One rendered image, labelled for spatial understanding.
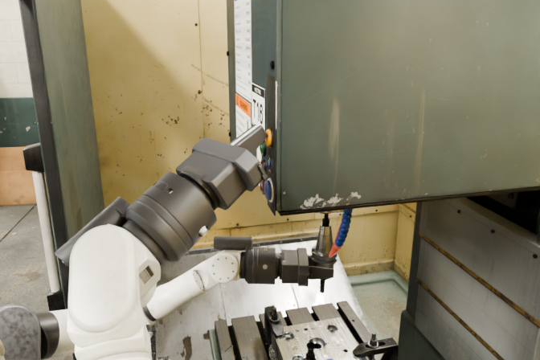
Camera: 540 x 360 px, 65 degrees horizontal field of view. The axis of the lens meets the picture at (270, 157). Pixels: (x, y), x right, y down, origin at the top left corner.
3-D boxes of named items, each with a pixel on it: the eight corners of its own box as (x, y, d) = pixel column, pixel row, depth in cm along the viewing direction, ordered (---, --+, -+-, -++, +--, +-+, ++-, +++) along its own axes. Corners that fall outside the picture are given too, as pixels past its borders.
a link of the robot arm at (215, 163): (250, 140, 50) (177, 210, 45) (278, 195, 56) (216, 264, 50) (190, 124, 59) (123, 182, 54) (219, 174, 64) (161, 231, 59)
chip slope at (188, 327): (156, 417, 144) (150, 353, 137) (157, 301, 206) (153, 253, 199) (393, 369, 164) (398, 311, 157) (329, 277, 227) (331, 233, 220)
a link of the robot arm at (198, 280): (243, 272, 101) (194, 300, 101) (246, 266, 110) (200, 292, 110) (230, 247, 102) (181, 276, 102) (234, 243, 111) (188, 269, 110)
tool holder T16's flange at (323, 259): (338, 266, 101) (338, 256, 100) (312, 265, 101) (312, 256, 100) (334, 253, 107) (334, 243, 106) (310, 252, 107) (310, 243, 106)
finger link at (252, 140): (265, 138, 61) (236, 166, 58) (256, 120, 59) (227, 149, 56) (273, 140, 60) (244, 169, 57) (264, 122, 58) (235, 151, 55)
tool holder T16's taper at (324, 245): (334, 255, 101) (336, 228, 99) (316, 254, 101) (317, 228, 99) (332, 246, 105) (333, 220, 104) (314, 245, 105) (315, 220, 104)
